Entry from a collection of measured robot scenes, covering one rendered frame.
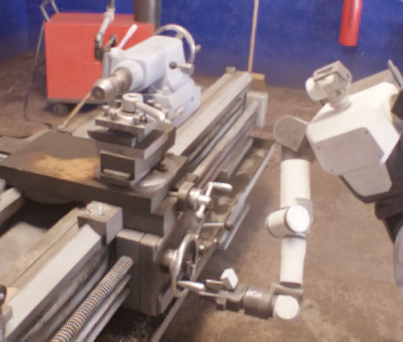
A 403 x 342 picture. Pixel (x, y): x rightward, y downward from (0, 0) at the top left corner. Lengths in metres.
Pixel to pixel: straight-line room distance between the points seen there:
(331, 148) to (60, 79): 3.45
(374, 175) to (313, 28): 4.13
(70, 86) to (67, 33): 0.44
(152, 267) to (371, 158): 0.72
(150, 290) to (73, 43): 3.16
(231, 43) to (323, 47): 0.91
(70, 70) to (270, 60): 2.07
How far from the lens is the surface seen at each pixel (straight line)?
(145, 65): 2.30
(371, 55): 5.73
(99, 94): 2.12
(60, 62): 4.82
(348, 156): 1.68
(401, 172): 1.70
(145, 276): 1.85
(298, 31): 5.77
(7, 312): 1.42
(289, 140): 1.80
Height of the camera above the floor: 1.77
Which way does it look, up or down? 26 degrees down
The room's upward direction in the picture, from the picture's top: 3 degrees clockwise
